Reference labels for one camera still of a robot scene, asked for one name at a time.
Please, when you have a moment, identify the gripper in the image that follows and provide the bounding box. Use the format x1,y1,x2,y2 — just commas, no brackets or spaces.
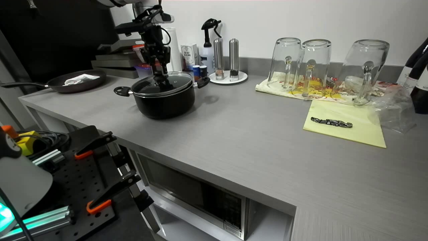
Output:
143,25,172,89

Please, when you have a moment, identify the glass pot lid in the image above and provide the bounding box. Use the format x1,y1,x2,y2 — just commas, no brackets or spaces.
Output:
131,71,195,98

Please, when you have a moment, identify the black cooking pot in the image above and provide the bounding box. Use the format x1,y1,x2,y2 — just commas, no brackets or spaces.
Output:
114,72,211,120

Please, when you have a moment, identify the white paper towel roll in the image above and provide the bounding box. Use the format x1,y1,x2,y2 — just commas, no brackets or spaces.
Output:
163,27,183,73

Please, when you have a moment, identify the small white carton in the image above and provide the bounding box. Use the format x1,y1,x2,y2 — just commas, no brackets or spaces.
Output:
181,44,200,71

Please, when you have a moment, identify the spray bottle with black trigger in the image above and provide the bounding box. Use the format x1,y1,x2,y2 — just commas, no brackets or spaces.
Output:
199,18,222,76

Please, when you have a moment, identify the steel salt grinder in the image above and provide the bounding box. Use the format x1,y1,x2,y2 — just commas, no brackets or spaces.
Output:
213,38,225,81

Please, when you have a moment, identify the steel pepper grinder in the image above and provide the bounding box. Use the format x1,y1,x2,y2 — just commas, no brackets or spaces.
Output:
229,38,240,81

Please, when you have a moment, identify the crumpled white paper towel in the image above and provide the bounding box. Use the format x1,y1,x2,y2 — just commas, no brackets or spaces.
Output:
63,74,100,86

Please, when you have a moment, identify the small white plate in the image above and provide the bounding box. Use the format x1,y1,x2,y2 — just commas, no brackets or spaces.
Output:
209,70,248,84

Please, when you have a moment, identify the black and orange clamp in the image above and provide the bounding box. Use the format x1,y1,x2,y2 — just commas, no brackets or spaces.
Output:
74,131,116,160
86,174,142,215

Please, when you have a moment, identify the black frying pan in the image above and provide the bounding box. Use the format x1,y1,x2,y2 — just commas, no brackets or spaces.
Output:
0,69,107,94

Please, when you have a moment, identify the patterned dish towel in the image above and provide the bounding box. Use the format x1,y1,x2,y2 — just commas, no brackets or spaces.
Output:
255,72,399,105

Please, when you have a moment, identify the glass mug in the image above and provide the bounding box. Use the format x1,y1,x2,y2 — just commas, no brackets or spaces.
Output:
267,37,302,92
299,39,332,99
337,39,391,106

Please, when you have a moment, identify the microwave door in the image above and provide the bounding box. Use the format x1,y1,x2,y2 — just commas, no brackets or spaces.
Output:
136,154,247,240

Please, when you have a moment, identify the microwave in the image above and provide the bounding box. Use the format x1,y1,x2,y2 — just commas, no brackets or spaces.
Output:
135,152,258,241

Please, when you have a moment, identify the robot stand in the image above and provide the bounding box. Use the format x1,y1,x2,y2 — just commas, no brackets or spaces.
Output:
0,125,162,241

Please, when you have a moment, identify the yellow box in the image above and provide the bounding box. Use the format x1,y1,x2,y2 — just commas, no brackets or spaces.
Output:
15,130,42,156

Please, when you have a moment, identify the black metal bottle opener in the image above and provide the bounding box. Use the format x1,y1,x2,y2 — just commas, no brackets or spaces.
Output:
310,116,353,129

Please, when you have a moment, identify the yellow cloth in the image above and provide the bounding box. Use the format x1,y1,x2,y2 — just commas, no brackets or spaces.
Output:
303,99,387,149

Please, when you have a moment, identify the clear plastic bag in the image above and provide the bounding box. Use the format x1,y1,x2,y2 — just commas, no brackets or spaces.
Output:
367,83,417,135

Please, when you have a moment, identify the dark wine bottle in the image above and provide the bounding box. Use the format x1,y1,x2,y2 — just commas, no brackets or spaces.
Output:
396,36,428,88
409,50,428,115

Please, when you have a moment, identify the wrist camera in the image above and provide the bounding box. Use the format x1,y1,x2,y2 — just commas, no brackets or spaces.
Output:
115,21,148,36

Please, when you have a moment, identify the black cable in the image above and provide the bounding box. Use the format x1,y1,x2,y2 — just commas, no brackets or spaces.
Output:
19,130,71,158

